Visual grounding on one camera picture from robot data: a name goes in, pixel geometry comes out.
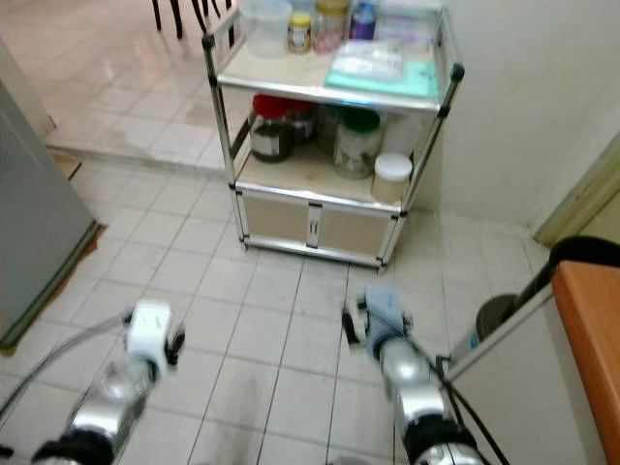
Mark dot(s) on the small yellow lid jar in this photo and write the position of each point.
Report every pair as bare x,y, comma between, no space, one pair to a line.
299,37

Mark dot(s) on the grey fridge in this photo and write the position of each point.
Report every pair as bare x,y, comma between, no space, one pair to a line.
44,242

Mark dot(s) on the green lid glass jar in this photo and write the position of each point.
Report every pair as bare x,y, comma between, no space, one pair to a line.
358,145

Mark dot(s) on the metal kitchen shelf cart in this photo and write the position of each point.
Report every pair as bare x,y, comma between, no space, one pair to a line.
276,221

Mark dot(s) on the clear plastic bag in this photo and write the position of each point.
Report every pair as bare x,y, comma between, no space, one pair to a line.
368,60

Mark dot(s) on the clear jar pink contents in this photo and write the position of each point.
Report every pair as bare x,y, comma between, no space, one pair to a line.
330,29

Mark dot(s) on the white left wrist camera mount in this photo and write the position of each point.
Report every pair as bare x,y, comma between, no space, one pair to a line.
153,329

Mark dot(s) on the green tray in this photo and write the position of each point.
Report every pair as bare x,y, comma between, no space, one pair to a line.
417,82

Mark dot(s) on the wooden kitchen counter cabinet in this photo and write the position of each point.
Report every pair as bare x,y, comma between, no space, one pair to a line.
513,387

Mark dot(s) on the yellowish door frame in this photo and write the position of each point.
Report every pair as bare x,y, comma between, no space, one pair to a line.
581,194

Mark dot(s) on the white plastic container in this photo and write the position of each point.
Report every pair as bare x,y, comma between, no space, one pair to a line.
403,134

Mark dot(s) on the clear plastic box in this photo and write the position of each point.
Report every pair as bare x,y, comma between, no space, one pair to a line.
407,29

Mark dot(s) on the dark chair legs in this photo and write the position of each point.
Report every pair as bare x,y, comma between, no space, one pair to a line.
176,19

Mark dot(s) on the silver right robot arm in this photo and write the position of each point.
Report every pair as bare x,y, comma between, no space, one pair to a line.
412,383

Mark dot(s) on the clear plastic tub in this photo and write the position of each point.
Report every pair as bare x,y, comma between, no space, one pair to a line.
264,34

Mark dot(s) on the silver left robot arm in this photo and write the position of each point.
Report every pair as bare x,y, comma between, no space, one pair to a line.
111,407

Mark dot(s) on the red lid dark jar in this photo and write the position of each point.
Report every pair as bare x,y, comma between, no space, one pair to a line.
269,136

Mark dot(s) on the blue can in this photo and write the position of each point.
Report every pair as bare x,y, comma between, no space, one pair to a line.
363,21

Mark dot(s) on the white lid jar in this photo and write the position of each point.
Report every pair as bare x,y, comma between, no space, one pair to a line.
393,179

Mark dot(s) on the dark glass jar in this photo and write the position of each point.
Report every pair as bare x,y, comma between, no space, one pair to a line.
303,121

